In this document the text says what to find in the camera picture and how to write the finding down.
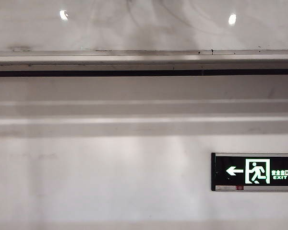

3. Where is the green black exit sign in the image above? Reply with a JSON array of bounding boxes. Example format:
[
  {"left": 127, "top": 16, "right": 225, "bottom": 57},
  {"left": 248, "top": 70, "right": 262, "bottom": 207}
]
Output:
[{"left": 211, "top": 152, "right": 288, "bottom": 192}]

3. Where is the white whiteboard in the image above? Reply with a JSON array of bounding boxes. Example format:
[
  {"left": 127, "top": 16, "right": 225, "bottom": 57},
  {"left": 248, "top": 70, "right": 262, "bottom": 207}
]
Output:
[{"left": 0, "top": 0, "right": 288, "bottom": 52}]

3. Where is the aluminium whiteboard tray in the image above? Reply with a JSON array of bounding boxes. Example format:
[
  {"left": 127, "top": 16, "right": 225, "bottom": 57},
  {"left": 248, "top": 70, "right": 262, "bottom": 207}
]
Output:
[{"left": 0, "top": 49, "right": 288, "bottom": 78}]

